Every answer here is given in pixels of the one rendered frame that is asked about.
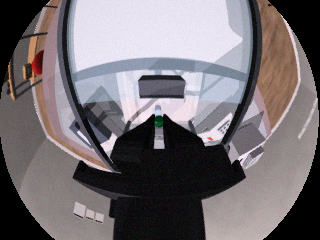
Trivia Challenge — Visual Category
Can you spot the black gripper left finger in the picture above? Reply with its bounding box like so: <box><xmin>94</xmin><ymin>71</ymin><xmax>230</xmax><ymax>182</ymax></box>
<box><xmin>113</xmin><ymin>114</ymin><xmax>155</xmax><ymax>149</ymax></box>

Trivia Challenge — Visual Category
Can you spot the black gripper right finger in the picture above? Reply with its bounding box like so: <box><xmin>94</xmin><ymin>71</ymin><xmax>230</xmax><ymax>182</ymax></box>
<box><xmin>163</xmin><ymin>114</ymin><xmax>205</xmax><ymax>149</ymax></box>

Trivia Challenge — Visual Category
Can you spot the light grey bench mat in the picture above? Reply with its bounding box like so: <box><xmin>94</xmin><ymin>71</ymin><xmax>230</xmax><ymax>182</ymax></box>
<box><xmin>55</xmin><ymin>52</ymin><xmax>267</xmax><ymax>152</ymax></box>

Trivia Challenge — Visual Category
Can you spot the green-capped test tube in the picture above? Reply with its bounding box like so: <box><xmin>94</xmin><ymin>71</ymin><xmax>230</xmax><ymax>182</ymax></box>
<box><xmin>155</xmin><ymin>103</ymin><xmax>163</xmax><ymax>127</ymax></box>

